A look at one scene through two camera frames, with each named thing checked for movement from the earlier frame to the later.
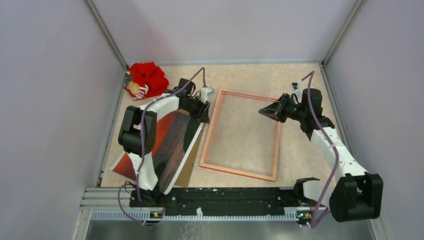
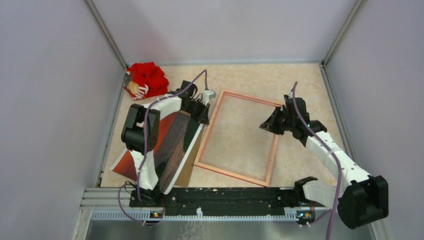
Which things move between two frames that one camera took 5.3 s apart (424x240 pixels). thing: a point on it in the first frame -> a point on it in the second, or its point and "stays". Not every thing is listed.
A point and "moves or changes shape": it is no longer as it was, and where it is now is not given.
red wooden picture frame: [277, 131] moves or changes shape
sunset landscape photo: [176, 133] stays
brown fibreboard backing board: [184, 179] stays
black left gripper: [202, 110] stays
